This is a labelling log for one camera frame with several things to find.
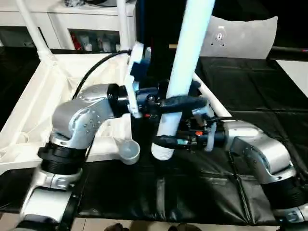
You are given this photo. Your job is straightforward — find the white plastic table top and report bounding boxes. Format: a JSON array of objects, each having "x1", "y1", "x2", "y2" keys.
[{"x1": 0, "y1": 48, "x2": 141, "y2": 177}]

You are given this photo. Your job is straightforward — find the black box with yellow label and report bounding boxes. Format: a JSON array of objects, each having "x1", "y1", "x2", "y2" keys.
[{"x1": 137, "y1": 0, "x2": 193, "y2": 53}]

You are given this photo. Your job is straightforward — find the dark grey robot foot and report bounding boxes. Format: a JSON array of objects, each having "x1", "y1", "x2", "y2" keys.
[
  {"x1": 168, "y1": 222, "x2": 203, "y2": 231},
  {"x1": 103, "y1": 222, "x2": 130, "y2": 231}
]

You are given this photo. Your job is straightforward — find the white plastic bag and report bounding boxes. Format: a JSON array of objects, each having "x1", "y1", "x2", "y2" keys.
[{"x1": 199, "y1": 15, "x2": 279, "y2": 60}]

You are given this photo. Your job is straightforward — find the small red bottle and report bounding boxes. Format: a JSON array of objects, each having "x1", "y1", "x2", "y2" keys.
[{"x1": 71, "y1": 35, "x2": 80, "y2": 51}]

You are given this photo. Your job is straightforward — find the white flat board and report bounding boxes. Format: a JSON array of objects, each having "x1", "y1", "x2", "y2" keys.
[{"x1": 274, "y1": 59, "x2": 308, "y2": 83}]

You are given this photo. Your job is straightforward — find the white cabinet with glass doors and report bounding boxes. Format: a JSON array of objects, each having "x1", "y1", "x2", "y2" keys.
[{"x1": 0, "y1": 0, "x2": 138, "y2": 53}]

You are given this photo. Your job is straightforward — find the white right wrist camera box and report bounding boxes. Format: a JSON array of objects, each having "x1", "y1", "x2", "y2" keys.
[{"x1": 192, "y1": 106, "x2": 216, "y2": 128}]

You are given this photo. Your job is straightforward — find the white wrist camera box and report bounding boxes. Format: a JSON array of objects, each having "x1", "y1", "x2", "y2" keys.
[
  {"x1": 192, "y1": 106, "x2": 216, "y2": 128},
  {"x1": 123, "y1": 42, "x2": 153, "y2": 119}
]

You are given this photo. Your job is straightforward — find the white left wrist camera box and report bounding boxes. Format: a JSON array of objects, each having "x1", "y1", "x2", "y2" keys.
[{"x1": 123, "y1": 42, "x2": 153, "y2": 119}]

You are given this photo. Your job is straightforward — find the black bag with cables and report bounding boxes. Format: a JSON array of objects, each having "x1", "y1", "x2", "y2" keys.
[{"x1": 64, "y1": 0, "x2": 119, "y2": 8}]

